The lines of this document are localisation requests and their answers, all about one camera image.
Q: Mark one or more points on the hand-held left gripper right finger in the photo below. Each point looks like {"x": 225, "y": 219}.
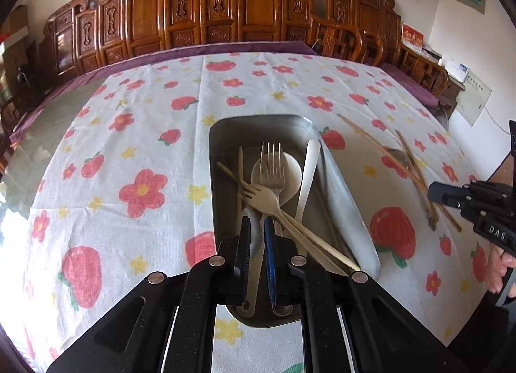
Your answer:
{"x": 269, "y": 260}

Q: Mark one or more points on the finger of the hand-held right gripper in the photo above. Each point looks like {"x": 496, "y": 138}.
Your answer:
{"x": 445, "y": 195}

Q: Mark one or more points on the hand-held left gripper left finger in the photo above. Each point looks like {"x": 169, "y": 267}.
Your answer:
{"x": 244, "y": 254}

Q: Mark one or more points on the wooden chopstick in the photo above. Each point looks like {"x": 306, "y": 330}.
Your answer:
{"x": 407, "y": 152}
{"x": 354, "y": 130}
{"x": 415, "y": 161}
{"x": 350, "y": 261}

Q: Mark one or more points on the beige plastic fork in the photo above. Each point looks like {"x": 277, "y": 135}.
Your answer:
{"x": 262, "y": 197}

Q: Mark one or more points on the metal fork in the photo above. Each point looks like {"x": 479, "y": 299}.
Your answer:
{"x": 271, "y": 171}

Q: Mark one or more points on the metal tray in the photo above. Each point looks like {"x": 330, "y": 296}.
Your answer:
{"x": 258, "y": 129}

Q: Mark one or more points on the person's right hand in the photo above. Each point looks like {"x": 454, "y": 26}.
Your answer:
{"x": 495, "y": 268}

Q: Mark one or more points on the white rice paddle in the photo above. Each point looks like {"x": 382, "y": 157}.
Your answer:
{"x": 291, "y": 171}

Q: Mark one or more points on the small white spoon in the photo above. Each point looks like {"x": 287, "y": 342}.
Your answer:
{"x": 311, "y": 167}

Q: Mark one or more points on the wooden side table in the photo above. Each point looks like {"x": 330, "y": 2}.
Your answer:
{"x": 423, "y": 74}

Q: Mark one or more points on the white device box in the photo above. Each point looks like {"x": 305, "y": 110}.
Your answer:
{"x": 458, "y": 70}

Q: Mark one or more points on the floral printed tablecloth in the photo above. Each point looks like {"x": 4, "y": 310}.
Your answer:
{"x": 141, "y": 135}

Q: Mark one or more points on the red desk calendar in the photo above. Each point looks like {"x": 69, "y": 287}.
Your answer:
{"x": 413, "y": 37}

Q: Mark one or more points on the carved wooden armchair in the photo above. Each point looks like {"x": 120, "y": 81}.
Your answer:
{"x": 70, "y": 38}
{"x": 363, "y": 14}

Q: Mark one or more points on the carved wooden sofa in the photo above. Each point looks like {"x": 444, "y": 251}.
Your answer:
{"x": 209, "y": 6}

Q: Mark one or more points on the black desk lamp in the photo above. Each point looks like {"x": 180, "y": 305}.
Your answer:
{"x": 23, "y": 74}

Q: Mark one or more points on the cardboard box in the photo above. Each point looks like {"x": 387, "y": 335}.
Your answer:
{"x": 14, "y": 20}

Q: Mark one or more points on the white wall chart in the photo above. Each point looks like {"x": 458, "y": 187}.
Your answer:
{"x": 475, "y": 98}

